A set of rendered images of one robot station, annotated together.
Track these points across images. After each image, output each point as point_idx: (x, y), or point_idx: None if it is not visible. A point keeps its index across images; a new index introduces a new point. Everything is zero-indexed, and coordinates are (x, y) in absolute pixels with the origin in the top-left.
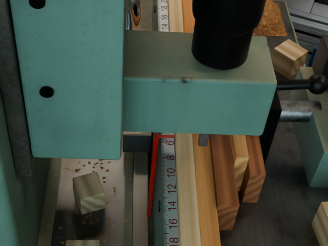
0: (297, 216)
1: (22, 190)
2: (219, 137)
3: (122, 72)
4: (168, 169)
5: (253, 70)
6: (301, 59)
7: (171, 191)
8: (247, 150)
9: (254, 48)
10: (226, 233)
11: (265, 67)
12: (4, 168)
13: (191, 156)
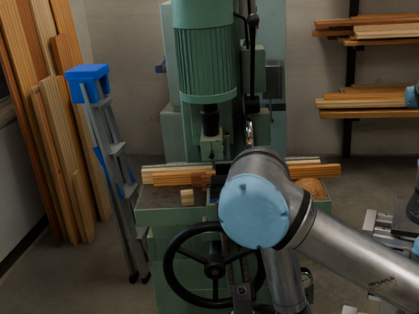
0: (196, 197)
1: (198, 151)
2: None
3: (191, 117)
4: (201, 162)
5: (205, 138)
6: None
7: (193, 163)
8: (209, 172)
9: (215, 138)
10: (191, 186)
11: (206, 139)
12: (185, 130)
13: (208, 167)
